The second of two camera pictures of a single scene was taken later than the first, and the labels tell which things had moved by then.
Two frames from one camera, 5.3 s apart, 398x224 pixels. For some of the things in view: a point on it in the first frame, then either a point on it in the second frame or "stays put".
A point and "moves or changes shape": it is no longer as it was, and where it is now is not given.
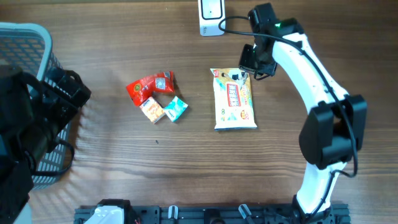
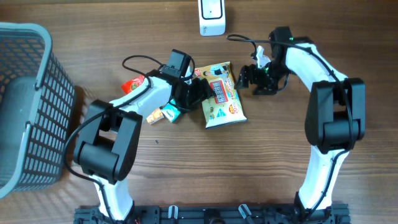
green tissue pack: [175, 109] stays put
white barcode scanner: [211, 14] stays put
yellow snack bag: [234, 102] moves or changes shape
